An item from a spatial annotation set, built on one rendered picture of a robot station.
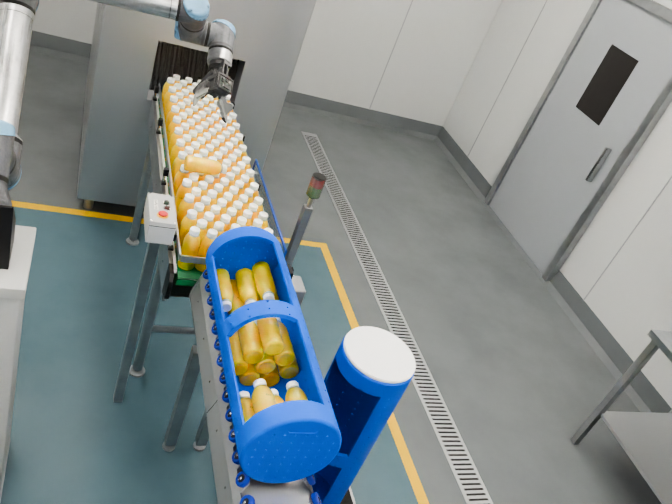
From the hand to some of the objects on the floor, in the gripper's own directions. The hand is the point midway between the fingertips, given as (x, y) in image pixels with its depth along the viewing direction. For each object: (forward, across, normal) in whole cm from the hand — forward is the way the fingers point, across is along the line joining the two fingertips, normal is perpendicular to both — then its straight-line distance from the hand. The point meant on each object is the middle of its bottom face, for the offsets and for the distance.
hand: (208, 115), depth 233 cm
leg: (+116, +74, +72) cm, 155 cm away
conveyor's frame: (+45, +89, +130) cm, 163 cm away
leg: (+117, +61, +78) cm, 154 cm away
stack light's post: (+80, +110, +86) cm, 160 cm away
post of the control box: (+98, +48, +104) cm, 150 cm away
